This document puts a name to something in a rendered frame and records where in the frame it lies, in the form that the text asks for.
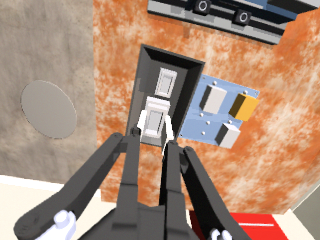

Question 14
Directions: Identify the orange-yellow rectangular block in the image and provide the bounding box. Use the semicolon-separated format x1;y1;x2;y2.
228;93;259;122

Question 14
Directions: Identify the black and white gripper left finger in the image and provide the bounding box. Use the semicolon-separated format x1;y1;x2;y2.
13;110;147;240

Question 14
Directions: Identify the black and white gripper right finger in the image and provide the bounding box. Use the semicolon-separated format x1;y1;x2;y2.
158;115;252;240

